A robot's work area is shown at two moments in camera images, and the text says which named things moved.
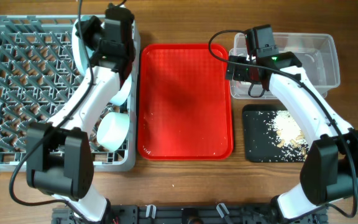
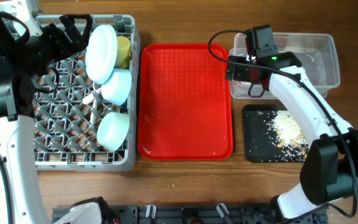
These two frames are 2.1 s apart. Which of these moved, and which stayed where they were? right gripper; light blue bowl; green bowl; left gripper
Moved: left gripper
Stayed: right gripper; green bowl; light blue bowl
